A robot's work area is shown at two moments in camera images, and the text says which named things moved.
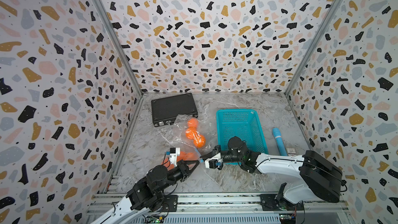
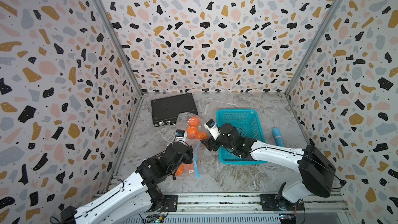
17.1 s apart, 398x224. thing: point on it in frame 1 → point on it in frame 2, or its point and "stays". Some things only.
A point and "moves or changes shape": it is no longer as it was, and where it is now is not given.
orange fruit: (192, 124) stays
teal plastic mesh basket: (245, 123) stays
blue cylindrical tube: (277, 135) stays
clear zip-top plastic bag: (190, 133) moves or changes shape
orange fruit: (189, 132) stays
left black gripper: (182, 166) → (189, 150)
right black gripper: (208, 155) → (209, 143)
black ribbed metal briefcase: (165, 110) stays
